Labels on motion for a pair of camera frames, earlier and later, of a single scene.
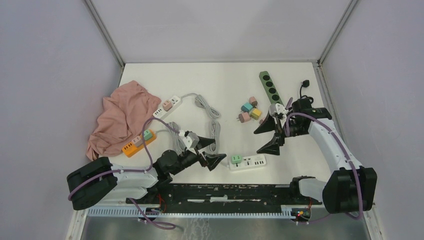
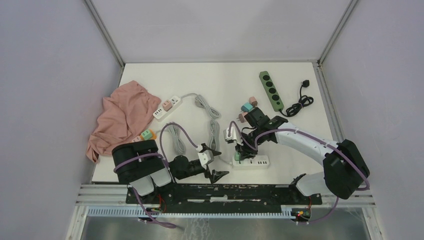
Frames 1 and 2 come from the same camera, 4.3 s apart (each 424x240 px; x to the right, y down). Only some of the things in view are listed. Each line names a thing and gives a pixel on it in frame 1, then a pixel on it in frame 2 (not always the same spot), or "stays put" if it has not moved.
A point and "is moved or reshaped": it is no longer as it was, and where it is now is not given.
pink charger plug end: (252, 100) stays put
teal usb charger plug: (246, 107) stays put
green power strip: (270, 88) stays put
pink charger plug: (244, 117) stays put
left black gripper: (212, 160) to (215, 175)
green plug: (236, 159) is moved or reshaped
